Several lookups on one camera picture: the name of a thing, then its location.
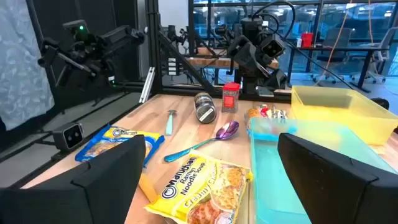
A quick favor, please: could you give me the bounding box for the blue yellow ramen pack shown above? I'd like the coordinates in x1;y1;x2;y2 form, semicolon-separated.
74;124;166;168

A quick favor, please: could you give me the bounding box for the background wooden table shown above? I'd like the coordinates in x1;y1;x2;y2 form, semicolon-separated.
185;46;280;70

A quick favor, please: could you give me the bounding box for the iridescent purple spoon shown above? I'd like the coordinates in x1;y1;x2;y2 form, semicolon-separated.
164;120;240;164

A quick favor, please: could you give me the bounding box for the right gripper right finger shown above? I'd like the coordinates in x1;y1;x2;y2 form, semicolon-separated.
278;133;398;224

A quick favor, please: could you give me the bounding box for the table level camera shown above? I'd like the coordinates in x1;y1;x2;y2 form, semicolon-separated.
52;122;85;152

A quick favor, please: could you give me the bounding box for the silver aluminium bar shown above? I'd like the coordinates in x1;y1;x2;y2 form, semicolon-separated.
139;66;155;104

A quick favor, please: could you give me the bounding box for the multicoloured ramen pack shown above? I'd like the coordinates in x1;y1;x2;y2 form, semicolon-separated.
244;104;290;139

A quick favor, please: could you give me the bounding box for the yellow plastic bin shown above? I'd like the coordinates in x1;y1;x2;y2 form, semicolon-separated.
290;85;398;146

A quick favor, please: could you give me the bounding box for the teal plastic bin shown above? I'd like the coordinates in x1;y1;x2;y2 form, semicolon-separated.
249;117;398;224

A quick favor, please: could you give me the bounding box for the patterned red spice tin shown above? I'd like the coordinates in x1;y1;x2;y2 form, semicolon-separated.
221;82;241;114

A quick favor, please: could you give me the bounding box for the red box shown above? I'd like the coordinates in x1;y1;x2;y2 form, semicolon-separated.
300;32;314;48

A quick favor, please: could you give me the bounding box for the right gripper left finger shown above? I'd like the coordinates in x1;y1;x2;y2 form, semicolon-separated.
0;135;147;224

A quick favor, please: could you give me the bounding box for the yellow handled spoon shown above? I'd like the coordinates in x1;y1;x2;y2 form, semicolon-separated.
137;172;159;203

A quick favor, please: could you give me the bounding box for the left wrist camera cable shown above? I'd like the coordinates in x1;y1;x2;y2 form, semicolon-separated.
251;0;297;41

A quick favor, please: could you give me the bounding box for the office chair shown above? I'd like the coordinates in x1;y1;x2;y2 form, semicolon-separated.
363;26;398;85
312;27;354;85

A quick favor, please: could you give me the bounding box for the orange hanging rope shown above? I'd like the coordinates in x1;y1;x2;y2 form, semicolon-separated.
313;0;354;86

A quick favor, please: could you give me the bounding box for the light blue handled spoon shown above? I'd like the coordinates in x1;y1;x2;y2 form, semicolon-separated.
164;109;178;137

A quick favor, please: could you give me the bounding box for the grey crinkled curtain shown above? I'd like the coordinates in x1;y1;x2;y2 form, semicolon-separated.
0;0;56;131

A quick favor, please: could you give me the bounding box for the pale yellow ramen pack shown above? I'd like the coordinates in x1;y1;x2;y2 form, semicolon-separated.
144;149;254;224

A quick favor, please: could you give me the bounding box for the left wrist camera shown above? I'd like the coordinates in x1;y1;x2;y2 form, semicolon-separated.
259;33;286;59

